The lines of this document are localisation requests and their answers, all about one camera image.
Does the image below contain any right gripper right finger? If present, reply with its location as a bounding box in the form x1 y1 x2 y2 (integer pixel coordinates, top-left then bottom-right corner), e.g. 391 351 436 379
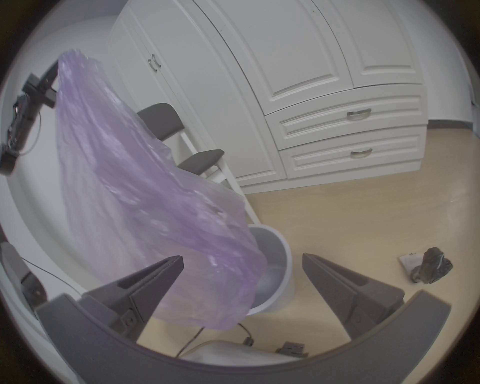
302 253 406 342

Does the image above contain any white wardrobe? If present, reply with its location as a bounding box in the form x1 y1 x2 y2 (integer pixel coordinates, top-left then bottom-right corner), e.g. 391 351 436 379
107 0 430 196

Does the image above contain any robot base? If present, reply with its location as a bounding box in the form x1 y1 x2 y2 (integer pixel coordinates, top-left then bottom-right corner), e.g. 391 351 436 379
180 339 309 367

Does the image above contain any white trash bin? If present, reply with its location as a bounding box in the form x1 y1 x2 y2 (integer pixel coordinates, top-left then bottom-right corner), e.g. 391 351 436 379
245 225 296 316

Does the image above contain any crumpled black plastic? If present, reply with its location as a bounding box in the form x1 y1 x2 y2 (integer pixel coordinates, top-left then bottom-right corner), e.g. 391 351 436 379
410 247 454 284

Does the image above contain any white paper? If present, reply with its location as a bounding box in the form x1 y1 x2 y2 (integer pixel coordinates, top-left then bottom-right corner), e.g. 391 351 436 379
398 253 426 271

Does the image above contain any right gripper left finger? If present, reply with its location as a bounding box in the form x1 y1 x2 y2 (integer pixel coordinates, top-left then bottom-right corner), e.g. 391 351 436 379
80 256 184 342

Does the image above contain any purple plastic bag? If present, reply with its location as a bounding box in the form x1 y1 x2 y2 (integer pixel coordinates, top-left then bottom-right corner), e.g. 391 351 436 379
55 49 269 331

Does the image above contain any grey and white chair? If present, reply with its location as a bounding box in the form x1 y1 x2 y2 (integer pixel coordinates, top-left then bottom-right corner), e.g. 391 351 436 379
136 103 259 227

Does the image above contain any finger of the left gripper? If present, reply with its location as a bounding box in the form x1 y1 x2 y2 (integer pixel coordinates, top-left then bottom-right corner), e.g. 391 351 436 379
39 60 61 85

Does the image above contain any black cable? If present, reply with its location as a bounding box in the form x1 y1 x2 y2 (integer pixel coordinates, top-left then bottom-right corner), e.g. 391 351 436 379
175 324 256 357

